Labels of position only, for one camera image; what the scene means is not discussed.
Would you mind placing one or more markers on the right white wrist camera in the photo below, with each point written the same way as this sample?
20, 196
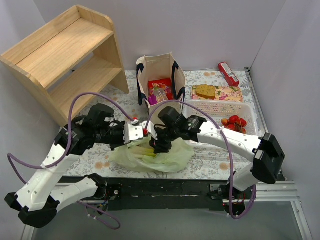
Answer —
149, 128

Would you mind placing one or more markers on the white plastic basket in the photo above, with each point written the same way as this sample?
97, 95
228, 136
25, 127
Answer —
219, 110

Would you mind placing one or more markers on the red snack packet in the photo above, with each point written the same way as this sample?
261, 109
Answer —
165, 83

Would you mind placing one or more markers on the beige canvas tote bag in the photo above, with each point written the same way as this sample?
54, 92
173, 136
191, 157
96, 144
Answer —
159, 78

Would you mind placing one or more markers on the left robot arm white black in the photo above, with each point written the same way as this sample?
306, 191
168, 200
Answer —
38, 202

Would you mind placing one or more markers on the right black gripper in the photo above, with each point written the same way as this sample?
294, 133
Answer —
161, 144

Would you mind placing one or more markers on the green spring onions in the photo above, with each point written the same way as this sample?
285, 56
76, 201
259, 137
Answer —
142, 151

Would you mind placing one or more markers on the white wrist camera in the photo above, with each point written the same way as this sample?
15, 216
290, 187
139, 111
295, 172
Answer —
149, 128
133, 132

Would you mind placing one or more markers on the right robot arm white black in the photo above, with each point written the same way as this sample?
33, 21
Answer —
264, 152

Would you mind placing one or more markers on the light green plastic bag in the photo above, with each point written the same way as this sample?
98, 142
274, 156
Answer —
176, 160

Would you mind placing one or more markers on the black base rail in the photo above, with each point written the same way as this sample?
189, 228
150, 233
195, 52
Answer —
160, 194

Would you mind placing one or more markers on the purple snack packet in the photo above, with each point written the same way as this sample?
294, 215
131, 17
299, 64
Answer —
152, 100

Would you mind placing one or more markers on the floral rectangular tray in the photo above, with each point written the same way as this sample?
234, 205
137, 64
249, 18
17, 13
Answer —
222, 93

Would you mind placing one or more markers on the wooden two-tier shelf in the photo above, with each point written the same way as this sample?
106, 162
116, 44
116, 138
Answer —
66, 61

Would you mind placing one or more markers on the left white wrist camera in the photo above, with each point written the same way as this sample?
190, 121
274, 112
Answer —
133, 132

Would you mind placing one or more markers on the slice of brown bread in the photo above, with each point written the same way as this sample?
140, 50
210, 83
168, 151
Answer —
206, 91

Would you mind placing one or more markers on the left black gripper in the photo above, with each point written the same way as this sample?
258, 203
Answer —
119, 139

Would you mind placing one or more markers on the red rectangular box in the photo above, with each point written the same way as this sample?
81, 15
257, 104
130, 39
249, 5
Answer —
228, 74

